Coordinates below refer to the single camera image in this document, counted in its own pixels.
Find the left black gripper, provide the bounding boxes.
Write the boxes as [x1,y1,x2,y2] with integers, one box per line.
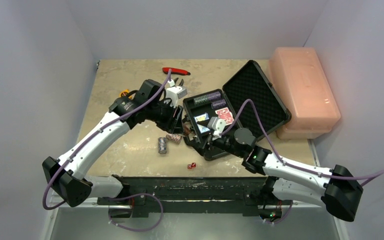
[146,99,184,134]

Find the red playing card deck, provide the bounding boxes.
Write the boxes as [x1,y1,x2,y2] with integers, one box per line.
[215,107,235,126]

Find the purple 500 chip stack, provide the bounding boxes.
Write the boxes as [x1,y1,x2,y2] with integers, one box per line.
[211,99,226,110]

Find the brown 100 chip stack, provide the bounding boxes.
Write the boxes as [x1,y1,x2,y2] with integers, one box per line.
[182,125,194,137]

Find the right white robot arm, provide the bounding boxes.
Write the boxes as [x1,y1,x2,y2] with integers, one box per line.
[185,128,364,222]

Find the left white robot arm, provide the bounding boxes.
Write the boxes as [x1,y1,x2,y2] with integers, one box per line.
[42,78,187,207]

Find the black poker set case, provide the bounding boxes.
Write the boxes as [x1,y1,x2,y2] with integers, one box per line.
[182,60,292,161]

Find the orange blue chip stack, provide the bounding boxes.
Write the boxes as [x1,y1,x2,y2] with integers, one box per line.
[165,133,183,145]
[157,137,168,154]

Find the blue playing card deck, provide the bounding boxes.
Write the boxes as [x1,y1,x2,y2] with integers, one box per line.
[193,112,211,134]

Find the green blue chip stack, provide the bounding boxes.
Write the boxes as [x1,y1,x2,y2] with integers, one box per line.
[193,96,209,106]

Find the black grey pliers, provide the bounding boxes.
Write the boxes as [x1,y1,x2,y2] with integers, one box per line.
[173,77,184,87]

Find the purple chip stack in case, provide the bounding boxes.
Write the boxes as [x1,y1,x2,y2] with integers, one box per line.
[206,91,222,102]

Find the red utility knife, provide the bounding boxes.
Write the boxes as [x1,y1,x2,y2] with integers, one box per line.
[162,67,191,76]

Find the yellow tape measure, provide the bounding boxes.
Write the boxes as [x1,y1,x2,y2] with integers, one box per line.
[119,89,130,97]

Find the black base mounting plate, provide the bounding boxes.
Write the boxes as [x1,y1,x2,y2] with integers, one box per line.
[90,176,307,219]

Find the pink plastic storage bin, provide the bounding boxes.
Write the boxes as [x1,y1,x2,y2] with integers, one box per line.
[268,47,341,140]

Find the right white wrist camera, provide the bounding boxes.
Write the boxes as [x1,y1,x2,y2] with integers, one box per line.
[207,116,226,140]

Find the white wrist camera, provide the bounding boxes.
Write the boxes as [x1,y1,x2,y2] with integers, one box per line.
[163,86,188,108]
[207,116,226,140]

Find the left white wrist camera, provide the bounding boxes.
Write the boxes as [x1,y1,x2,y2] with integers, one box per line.
[163,86,188,108]

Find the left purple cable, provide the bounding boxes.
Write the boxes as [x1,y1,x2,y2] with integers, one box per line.
[42,68,173,211]

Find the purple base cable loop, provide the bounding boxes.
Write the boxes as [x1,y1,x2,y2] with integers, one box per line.
[108,193,165,232]

